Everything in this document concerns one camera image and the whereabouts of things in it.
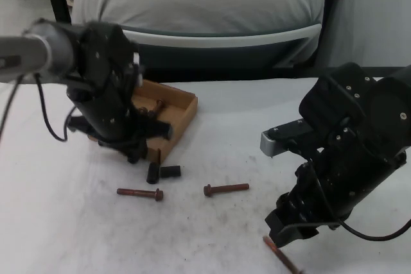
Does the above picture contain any rusty brown bolt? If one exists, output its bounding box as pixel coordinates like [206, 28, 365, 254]
[262, 235, 305, 268]
[116, 187, 164, 202]
[203, 183, 250, 198]

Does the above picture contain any black sleeve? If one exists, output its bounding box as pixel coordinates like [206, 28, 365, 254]
[146, 162, 161, 185]
[160, 165, 182, 179]

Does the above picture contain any cardboard box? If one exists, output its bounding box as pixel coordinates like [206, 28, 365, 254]
[87, 78, 198, 164]

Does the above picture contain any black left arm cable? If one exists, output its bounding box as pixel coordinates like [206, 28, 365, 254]
[0, 73, 70, 143]

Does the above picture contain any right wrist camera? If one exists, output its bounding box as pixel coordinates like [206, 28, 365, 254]
[261, 118, 322, 157]

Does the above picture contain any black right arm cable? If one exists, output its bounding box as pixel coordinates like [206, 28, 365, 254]
[338, 218, 411, 242]

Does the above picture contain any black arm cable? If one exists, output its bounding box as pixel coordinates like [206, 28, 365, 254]
[0, 73, 70, 143]
[338, 218, 411, 242]

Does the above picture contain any chair with white rim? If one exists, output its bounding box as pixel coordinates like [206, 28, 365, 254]
[121, 22, 322, 70]

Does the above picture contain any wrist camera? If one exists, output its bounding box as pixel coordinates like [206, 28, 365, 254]
[261, 118, 322, 157]
[68, 116, 173, 141]

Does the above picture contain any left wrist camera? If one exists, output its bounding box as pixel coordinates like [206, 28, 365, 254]
[68, 116, 173, 141]

